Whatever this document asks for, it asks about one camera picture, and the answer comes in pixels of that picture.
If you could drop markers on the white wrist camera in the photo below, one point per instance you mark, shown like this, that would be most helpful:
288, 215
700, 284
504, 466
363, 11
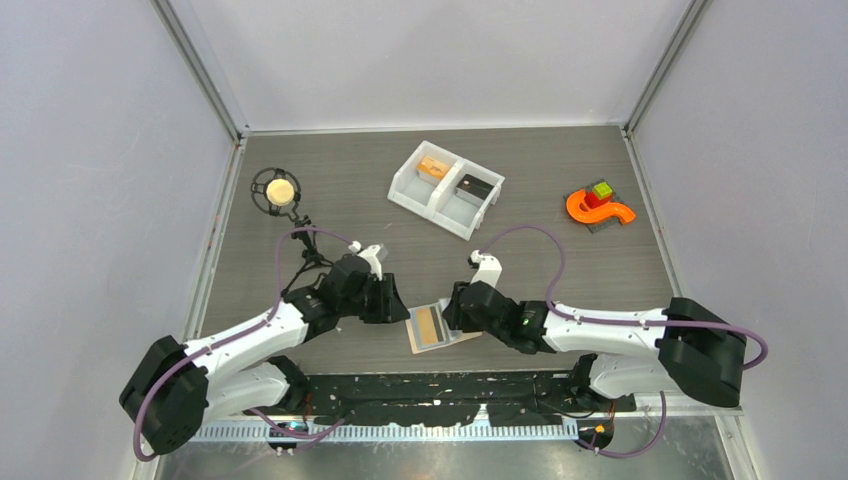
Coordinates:
373, 254
488, 268

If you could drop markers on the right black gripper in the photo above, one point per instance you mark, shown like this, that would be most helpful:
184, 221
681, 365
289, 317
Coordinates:
456, 315

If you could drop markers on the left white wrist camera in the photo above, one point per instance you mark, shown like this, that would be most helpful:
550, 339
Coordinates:
373, 254

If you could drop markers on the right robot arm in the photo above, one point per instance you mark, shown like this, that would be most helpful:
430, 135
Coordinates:
683, 347

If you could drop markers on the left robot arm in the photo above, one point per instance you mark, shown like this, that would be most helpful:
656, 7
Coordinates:
179, 387

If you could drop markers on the white two-compartment bin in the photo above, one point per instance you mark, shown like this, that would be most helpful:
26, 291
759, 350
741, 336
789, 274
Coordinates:
438, 203

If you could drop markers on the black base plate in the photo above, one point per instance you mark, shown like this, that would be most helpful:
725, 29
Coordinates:
510, 398

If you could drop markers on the beige card holder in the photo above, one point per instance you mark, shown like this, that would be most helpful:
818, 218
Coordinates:
428, 330

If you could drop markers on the orange card stack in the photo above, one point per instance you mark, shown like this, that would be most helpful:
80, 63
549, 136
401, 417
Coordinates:
432, 170

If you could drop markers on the black card stack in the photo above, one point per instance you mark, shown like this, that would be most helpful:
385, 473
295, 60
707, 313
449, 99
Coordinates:
473, 190

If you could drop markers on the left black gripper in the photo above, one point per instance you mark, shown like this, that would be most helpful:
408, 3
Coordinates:
389, 308

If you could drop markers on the orange toy with blocks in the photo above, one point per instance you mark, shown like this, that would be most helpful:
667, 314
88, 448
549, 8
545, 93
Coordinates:
597, 206

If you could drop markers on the microphone on black tripod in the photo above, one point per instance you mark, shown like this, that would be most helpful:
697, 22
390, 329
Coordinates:
277, 192

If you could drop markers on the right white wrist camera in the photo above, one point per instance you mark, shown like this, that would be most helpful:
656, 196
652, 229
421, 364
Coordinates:
488, 268

